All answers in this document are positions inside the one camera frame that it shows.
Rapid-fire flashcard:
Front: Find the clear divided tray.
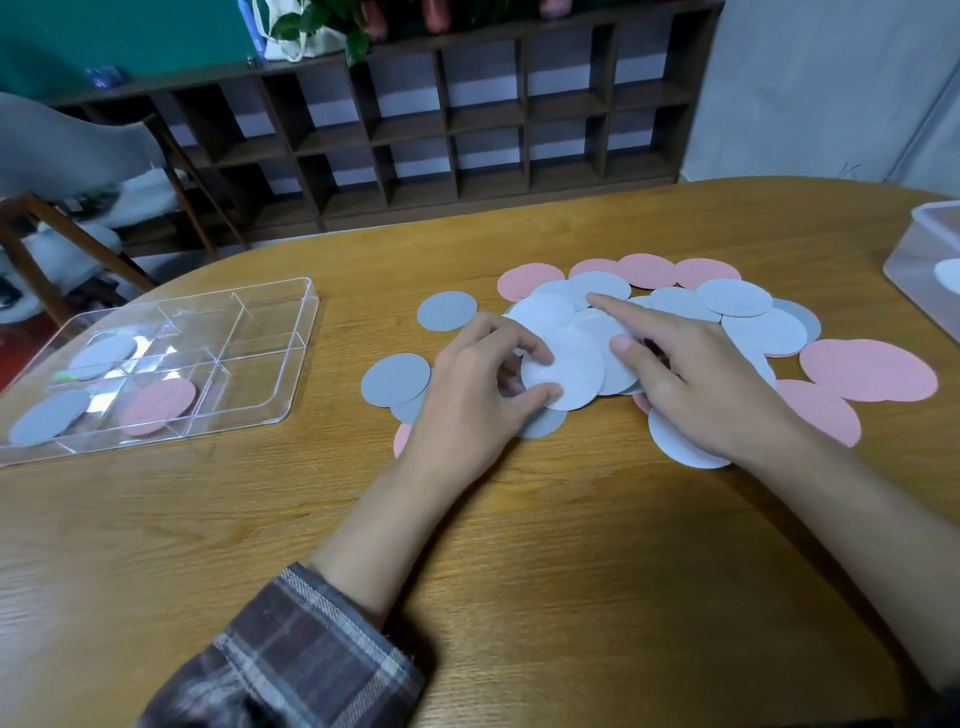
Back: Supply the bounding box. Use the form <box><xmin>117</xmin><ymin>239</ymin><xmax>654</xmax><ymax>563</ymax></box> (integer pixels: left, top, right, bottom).
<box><xmin>0</xmin><ymin>276</ymin><xmax>321</xmax><ymax>469</ymax></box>

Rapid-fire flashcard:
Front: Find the grey wall pipe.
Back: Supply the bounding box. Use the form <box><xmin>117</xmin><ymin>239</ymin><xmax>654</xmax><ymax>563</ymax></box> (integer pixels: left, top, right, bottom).
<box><xmin>888</xmin><ymin>74</ymin><xmax>960</xmax><ymax>185</ymax></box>

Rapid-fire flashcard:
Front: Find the person's right forearm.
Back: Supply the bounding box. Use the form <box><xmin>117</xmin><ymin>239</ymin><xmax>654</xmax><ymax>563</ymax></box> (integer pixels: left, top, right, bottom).
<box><xmin>749</xmin><ymin>431</ymin><xmax>960</xmax><ymax>695</ymax></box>

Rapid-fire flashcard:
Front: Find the blue bottle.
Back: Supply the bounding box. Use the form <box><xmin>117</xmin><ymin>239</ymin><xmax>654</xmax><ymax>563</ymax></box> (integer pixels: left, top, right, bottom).
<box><xmin>236</xmin><ymin>0</ymin><xmax>268</xmax><ymax>60</ymax></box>

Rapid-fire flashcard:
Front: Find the neat white paper circle stack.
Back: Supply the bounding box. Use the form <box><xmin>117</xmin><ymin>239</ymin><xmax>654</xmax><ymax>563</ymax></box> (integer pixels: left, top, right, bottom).
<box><xmin>521</xmin><ymin>311</ymin><xmax>640</xmax><ymax>412</ymax></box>

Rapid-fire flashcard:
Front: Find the translucent plastic tub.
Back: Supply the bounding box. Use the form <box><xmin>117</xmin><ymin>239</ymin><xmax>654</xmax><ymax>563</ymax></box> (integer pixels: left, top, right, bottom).
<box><xmin>882</xmin><ymin>200</ymin><xmax>960</xmax><ymax>345</ymax></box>

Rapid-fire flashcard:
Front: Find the grey chair with wooden legs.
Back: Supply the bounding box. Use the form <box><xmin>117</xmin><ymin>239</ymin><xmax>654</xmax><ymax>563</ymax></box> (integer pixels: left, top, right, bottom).
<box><xmin>0</xmin><ymin>91</ymin><xmax>253</xmax><ymax>260</ymax></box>
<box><xmin>0</xmin><ymin>191</ymin><xmax>159</xmax><ymax>328</ymax></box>

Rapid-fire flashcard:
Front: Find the person's left forearm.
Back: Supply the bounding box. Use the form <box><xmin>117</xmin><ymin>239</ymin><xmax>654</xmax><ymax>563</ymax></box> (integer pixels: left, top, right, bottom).
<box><xmin>134</xmin><ymin>457</ymin><xmax>470</xmax><ymax>728</ymax></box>

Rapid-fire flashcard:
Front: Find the pink disc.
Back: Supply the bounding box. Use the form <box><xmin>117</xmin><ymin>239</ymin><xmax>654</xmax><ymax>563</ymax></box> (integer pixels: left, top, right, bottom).
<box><xmin>118</xmin><ymin>377</ymin><xmax>198</xmax><ymax>438</ymax></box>

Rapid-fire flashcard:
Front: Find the grey disc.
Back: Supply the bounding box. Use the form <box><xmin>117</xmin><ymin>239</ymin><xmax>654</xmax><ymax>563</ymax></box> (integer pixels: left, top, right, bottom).
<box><xmin>7</xmin><ymin>388</ymin><xmax>91</xmax><ymax>449</ymax></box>

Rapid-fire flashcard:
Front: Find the dark wooden cubby shelf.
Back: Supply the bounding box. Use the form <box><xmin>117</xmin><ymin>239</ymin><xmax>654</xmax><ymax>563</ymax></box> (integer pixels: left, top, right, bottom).
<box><xmin>44</xmin><ymin>0</ymin><xmax>725</xmax><ymax>253</ymax></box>

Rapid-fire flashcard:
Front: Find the white tote bag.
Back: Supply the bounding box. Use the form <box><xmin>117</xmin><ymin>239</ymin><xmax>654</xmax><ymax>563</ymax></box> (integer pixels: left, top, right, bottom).
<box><xmin>254</xmin><ymin>0</ymin><xmax>348</xmax><ymax>63</ymax></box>

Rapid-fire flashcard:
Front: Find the person's right hand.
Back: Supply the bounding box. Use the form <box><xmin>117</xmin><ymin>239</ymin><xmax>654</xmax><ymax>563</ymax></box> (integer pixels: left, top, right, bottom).
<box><xmin>586</xmin><ymin>292</ymin><xmax>804</xmax><ymax>470</ymax></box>

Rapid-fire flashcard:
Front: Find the person's left hand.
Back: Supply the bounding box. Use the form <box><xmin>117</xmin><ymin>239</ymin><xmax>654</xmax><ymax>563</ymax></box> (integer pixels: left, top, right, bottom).
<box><xmin>397</xmin><ymin>311</ymin><xmax>564</xmax><ymax>493</ymax></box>

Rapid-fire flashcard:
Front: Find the pile of round paper discs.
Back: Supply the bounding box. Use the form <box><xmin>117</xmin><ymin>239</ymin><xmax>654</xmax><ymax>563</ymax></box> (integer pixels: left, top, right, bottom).
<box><xmin>359</xmin><ymin>253</ymin><xmax>940</xmax><ymax>471</ymax></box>

